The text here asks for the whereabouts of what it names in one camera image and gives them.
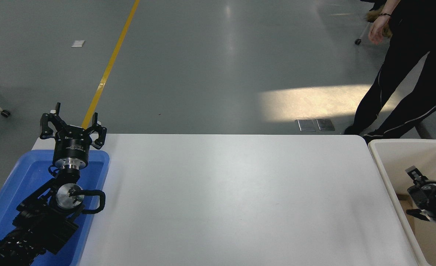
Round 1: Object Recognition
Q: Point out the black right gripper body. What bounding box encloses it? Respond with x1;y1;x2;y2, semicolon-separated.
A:
408;182;436;218

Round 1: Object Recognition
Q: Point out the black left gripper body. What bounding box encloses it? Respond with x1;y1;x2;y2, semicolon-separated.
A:
54;126;93;161

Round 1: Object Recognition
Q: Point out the person's hand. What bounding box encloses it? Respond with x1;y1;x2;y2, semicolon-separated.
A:
368;14;390;45

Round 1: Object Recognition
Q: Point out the large pale bin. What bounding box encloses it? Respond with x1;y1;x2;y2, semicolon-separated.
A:
368;139;436;266

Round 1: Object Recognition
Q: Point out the blue plastic tray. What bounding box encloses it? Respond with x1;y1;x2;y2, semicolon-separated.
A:
0;149;110;266

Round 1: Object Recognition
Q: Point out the yellow floor tape line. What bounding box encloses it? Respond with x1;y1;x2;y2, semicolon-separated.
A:
82;0;141;129

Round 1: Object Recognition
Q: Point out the metal floor plate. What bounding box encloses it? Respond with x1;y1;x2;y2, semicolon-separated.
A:
316;118;335;132
297;119;316;132

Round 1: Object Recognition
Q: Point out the person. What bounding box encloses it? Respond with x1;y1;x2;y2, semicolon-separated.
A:
343;0;436;144

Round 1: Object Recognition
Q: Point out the white chair leg with caster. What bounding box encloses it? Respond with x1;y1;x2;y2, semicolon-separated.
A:
354;22;370;45

